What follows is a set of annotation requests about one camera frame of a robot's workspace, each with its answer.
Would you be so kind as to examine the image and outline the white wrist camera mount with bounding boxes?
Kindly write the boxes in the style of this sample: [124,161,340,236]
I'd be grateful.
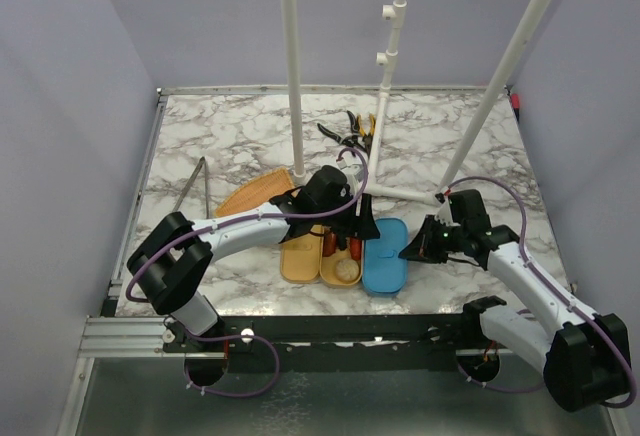
[435,193,453,226]
[337,149,368,196]

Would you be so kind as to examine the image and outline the white PVC pipe frame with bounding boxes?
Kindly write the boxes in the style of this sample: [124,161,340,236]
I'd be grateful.
[273,0,581,205]

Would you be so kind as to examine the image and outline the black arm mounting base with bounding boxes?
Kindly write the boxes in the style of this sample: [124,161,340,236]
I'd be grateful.
[163,296,505,384]

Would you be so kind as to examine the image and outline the woven bamboo basket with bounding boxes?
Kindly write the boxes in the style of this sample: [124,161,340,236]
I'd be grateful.
[214,167,294,217]

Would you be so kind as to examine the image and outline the white steamed bun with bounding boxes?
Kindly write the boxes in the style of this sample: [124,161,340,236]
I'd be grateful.
[335,259,360,284]

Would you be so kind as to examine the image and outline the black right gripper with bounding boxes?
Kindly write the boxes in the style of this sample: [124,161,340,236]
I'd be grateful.
[401,213,467,263]

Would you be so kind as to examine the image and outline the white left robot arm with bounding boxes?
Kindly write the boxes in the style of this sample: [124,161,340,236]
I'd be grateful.
[125,165,369,351]

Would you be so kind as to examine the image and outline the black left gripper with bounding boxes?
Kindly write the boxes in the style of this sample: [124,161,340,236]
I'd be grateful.
[314,190,380,240]

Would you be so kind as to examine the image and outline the black pruning shears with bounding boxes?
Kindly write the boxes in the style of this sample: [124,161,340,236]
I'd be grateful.
[317,110,369,150]

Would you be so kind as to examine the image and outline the red sausage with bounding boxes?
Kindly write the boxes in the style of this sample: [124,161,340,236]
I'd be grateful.
[349,238,362,261]

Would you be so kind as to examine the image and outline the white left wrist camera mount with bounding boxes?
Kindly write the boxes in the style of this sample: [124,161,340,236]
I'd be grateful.
[337,149,368,196]

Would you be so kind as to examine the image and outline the blue lunch box base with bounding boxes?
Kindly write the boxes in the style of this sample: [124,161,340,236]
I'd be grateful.
[362,284,403,298]

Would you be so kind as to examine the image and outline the metal food tongs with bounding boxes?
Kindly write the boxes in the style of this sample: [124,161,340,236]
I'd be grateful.
[172,156,211,212]

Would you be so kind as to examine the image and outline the aluminium table frame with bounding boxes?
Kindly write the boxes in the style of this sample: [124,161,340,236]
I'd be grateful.
[62,89,630,435]

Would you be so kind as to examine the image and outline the beige lunch box base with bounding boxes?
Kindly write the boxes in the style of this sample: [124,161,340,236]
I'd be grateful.
[319,228,363,288]

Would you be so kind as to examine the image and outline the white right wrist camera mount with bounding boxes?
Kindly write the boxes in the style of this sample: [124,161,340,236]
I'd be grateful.
[435,193,453,226]

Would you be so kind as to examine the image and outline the brown sausage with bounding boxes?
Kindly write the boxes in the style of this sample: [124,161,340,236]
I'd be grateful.
[323,231,337,258]

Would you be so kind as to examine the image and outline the beige lunch box lid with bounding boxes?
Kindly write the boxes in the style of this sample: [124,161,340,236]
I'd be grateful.
[280,225,324,284]

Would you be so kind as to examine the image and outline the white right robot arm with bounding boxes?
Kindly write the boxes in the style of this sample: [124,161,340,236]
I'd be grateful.
[399,189,638,412]

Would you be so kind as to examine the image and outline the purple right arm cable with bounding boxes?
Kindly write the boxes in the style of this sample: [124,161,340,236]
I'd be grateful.
[447,176,634,408]

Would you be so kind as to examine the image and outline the red clamp at table corner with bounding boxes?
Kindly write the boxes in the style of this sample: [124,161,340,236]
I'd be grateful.
[509,93,520,119]

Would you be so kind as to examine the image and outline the blue lunch box lid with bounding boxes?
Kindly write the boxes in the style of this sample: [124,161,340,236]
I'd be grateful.
[361,218,409,291]

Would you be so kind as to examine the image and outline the yellow handled pliers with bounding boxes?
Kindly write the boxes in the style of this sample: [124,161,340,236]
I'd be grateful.
[357,113,376,155]

